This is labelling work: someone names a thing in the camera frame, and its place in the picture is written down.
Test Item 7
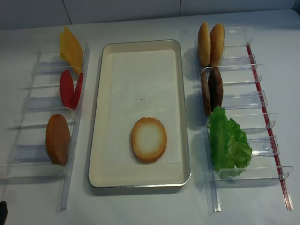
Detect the golden bun half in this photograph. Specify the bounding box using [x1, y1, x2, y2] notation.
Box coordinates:
[210, 24, 225, 66]
[197, 22, 211, 66]

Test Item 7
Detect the red tomato slice left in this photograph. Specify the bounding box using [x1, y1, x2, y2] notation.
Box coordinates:
[60, 70, 74, 108]

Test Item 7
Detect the red tomato slice right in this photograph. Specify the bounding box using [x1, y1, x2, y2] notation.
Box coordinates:
[71, 73, 83, 110]

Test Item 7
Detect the black object at corner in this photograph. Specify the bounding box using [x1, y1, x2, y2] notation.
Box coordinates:
[0, 201, 8, 225]

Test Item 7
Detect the golden bun half left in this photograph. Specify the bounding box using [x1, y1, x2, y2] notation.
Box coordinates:
[197, 22, 211, 66]

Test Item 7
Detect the orange cheese slice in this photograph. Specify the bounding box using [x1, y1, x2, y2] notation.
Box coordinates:
[62, 26, 83, 75]

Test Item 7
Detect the clear acrylic rack left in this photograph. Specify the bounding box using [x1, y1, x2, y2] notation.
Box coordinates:
[0, 50, 83, 210]

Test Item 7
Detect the yellow cheese slice behind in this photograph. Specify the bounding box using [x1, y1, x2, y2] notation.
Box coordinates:
[60, 33, 66, 61]

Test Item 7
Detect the red tomato slice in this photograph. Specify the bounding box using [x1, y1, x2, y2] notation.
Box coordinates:
[60, 70, 74, 108]
[71, 73, 83, 110]

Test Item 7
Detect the green lettuce leaf front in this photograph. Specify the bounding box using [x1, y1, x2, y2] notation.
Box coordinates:
[208, 106, 230, 171]

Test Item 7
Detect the green lettuce leaf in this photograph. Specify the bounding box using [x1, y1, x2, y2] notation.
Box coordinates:
[219, 118, 252, 179]
[208, 106, 230, 171]

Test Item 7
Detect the clear acrylic rack right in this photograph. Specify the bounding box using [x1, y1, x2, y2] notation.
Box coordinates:
[195, 22, 293, 212]

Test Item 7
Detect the clear acrylic rack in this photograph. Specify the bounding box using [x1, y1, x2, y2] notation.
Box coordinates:
[0, 50, 83, 210]
[195, 22, 293, 212]

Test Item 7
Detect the white paper tray liner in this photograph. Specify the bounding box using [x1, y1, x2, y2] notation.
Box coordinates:
[105, 50, 181, 165]

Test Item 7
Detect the red strip rail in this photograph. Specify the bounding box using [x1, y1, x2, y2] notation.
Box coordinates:
[246, 43, 293, 211]

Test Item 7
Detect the golden bun half right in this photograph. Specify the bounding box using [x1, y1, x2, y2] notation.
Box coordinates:
[210, 24, 225, 66]

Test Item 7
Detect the cream rectangular metal tray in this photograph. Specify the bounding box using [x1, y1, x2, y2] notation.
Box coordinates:
[88, 40, 191, 188]

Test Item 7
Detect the toasted bun bottom slice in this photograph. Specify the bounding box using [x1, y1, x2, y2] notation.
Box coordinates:
[131, 117, 167, 163]

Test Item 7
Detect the brown bun top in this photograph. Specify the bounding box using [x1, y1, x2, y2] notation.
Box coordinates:
[45, 114, 70, 166]

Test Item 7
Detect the brown meat patty left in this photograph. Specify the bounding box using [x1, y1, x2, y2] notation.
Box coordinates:
[201, 71, 211, 117]

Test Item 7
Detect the green lettuce leaf rear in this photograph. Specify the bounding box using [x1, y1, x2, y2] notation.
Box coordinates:
[219, 118, 252, 179]

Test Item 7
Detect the dark brown meat patty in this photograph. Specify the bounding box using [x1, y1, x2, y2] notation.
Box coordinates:
[208, 67, 224, 111]

